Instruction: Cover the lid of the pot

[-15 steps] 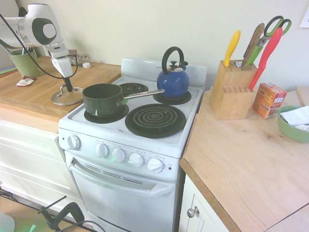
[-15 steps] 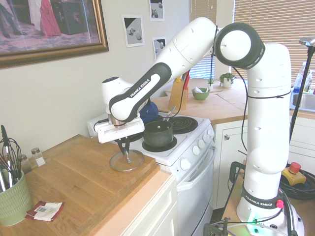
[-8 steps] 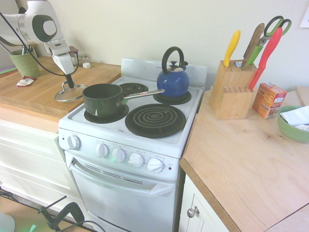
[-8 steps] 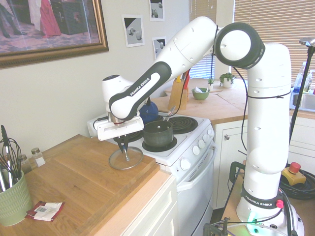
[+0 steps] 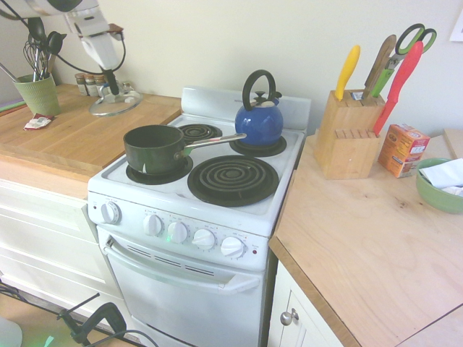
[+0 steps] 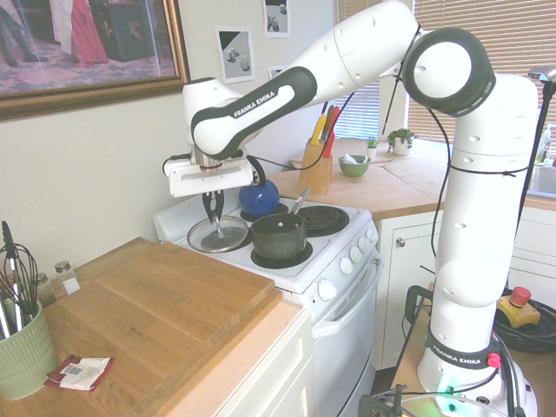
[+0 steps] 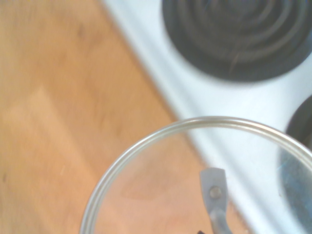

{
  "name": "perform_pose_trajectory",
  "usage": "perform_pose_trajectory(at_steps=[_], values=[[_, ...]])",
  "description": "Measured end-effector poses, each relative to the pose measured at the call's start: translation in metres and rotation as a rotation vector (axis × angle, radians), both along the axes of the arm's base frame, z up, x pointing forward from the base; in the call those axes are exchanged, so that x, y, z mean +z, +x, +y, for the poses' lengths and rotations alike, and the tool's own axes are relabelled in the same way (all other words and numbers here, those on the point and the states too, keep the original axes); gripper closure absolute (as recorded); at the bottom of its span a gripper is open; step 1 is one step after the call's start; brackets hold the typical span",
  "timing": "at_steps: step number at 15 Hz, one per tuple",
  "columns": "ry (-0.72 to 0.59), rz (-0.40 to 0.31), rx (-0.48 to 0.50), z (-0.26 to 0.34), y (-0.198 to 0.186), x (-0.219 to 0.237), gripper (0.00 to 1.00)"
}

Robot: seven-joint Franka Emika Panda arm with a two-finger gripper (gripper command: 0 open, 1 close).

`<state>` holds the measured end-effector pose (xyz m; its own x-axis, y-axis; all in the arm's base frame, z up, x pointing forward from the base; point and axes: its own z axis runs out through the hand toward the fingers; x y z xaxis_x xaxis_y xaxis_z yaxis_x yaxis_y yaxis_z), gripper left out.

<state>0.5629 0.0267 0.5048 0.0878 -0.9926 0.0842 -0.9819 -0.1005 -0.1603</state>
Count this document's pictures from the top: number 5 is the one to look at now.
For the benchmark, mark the white drawer cabinet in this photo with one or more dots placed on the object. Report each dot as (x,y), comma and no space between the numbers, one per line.
(43,235)

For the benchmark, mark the glass pot lid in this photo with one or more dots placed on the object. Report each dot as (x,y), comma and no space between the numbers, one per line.
(123,103)

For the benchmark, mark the white door cabinet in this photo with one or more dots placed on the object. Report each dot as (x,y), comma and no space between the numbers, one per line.
(289,300)

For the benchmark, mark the green black scissors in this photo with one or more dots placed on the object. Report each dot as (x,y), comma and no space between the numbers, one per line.
(407,39)

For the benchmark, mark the small coil burner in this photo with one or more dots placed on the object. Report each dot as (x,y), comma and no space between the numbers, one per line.
(181,175)
(202,131)
(278,150)

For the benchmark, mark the white wall paper sheet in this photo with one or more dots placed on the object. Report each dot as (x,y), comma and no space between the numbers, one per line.
(457,21)

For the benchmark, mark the black green clamp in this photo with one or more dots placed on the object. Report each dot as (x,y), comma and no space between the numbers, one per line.
(105,318)

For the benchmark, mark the orange baking soda box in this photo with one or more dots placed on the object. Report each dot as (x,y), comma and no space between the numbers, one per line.
(403,152)

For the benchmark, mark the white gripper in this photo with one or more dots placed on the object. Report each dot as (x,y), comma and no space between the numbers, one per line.
(99,50)

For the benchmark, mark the large wooden cutting board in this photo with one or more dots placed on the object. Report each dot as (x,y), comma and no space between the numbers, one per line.
(72,137)

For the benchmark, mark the white electric stove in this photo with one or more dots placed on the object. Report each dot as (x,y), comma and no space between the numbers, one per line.
(181,289)

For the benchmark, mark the red knife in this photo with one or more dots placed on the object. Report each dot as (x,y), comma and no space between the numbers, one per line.
(401,79)

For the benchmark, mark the white stove knob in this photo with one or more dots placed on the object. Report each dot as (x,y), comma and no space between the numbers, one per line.
(153,225)
(203,239)
(110,213)
(232,247)
(177,232)

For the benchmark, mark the green ceramic bowl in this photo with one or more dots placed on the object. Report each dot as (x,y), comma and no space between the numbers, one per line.
(434,199)

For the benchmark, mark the green ribbed utensil cup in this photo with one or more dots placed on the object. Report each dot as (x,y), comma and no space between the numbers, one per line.
(38,95)

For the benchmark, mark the light wooden board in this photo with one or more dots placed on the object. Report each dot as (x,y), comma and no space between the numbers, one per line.
(455,142)

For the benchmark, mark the metal cabinet knob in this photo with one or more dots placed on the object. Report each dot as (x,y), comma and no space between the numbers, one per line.
(289,317)

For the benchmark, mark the wooden knife block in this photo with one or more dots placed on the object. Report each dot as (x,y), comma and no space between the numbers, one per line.
(343,144)

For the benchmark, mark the large coil burner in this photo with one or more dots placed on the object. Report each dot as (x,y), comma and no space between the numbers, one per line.
(233,180)

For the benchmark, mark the red white packet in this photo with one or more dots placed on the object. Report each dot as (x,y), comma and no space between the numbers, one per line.
(36,124)

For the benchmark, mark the black kitchen spoon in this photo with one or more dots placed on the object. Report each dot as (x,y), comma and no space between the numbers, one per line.
(36,29)

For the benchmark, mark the black ladle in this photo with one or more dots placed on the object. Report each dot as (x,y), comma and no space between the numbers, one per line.
(55,41)

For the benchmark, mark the white crumpled paper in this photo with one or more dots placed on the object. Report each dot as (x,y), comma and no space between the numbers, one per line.
(443,173)

